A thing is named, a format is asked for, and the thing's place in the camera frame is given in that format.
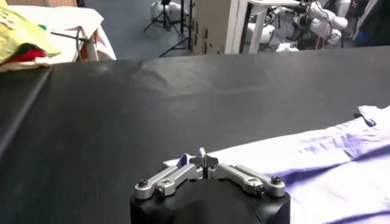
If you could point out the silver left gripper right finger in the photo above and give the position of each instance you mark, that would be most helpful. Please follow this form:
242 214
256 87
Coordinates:
246 179

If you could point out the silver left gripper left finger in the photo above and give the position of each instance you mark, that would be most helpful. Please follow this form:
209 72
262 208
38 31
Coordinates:
170 181

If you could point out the lavender printed t-shirt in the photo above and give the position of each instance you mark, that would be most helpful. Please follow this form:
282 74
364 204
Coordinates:
335 182

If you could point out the large black vinyl table cover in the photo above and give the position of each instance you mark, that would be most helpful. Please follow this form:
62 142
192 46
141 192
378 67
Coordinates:
152 106

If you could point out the black tripod stand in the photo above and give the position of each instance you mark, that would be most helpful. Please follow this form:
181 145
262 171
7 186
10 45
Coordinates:
182 30

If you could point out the white height-adjustable desk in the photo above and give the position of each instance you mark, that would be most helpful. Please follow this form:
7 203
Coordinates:
257 27

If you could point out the tall white cardboard box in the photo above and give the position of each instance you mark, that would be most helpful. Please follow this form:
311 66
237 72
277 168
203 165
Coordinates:
213 27

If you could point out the white humanoid robot on base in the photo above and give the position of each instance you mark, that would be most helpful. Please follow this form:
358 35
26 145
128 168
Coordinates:
326 24

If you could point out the thin black rod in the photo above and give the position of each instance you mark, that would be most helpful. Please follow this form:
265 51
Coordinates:
70 36

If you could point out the white cloth-covered folding table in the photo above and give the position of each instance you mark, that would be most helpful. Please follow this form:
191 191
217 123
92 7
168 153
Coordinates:
76 21

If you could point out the yellow-green garment pile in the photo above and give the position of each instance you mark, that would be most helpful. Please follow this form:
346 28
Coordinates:
21 33

